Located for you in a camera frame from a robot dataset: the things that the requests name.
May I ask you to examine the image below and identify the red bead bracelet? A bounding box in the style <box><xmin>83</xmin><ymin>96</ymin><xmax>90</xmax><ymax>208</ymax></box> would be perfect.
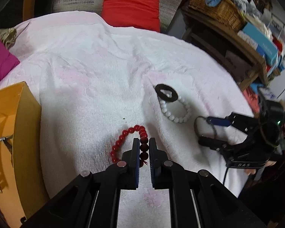
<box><xmin>109</xmin><ymin>124</ymin><xmax>150</xmax><ymax>168</ymax></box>

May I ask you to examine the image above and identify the white bead bracelet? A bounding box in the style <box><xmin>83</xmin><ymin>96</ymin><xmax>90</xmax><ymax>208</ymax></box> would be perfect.
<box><xmin>159</xmin><ymin>95</ymin><xmax>193</xmax><ymax>124</ymax></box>

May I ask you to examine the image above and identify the black hair tie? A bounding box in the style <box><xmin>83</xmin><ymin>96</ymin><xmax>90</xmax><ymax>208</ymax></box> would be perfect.
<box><xmin>154</xmin><ymin>83</ymin><xmax>179</xmax><ymax>103</ymax></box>

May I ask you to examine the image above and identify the silver metal wristwatch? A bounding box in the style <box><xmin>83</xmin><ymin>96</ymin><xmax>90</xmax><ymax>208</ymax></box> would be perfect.
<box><xmin>0</xmin><ymin>135</ymin><xmax>13</xmax><ymax>165</ymax></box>

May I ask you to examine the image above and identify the person's right hand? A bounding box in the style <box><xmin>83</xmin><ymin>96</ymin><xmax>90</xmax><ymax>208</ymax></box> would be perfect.
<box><xmin>244</xmin><ymin>161</ymin><xmax>276</xmax><ymax>176</ymax></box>

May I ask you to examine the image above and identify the wooden shelf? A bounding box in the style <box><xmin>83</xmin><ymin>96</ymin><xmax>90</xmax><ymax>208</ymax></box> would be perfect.
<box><xmin>181</xmin><ymin>5</ymin><xmax>269</xmax><ymax>91</ymax></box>

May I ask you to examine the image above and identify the teal tissue box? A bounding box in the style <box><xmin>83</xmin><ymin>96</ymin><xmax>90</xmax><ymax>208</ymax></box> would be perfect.
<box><xmin>242</xmin><ymin>23</ymin><xmax>278</xmax><ymax>66</ymax></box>

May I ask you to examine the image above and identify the white pink bed blanket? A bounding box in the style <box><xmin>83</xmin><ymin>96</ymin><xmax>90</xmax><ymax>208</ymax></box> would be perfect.
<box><xmin>0</xmin><ymin>10</ymin><xmax>259</xmax><ymax>228</ymax></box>

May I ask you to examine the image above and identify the orange cardboard box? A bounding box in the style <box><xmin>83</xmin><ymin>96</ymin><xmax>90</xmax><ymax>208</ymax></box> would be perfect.
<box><xmin>0</xmin><ymin>82</ymin><xmax>49</xmax><ymax>227</ymax></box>

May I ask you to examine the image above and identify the wicker basket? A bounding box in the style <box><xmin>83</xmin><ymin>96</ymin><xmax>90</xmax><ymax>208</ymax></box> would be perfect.
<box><xmin>188</xmin><ymin>0</ymin><xmax>245</xmax><ymax>32</ymax></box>

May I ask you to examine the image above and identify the red pillow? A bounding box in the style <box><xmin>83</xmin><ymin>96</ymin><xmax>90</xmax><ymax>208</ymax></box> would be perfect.
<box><xmin>101</xmin><ymin>0</ymin><xmax>161</xmax><ymax>32</ymax></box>

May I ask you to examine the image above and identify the patterned fabric bundle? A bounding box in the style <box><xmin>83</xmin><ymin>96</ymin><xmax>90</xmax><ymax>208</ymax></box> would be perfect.
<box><xmin>0</xmin><ymin>24</ymin><xmax>29</xmax><ymax>49</ymax></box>

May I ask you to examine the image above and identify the black cable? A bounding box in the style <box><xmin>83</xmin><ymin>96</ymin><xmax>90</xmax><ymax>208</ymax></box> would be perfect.
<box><xmin>222</xmin><ymin>166</ymin><xmax>230</xmax><ymax>187</ymax></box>

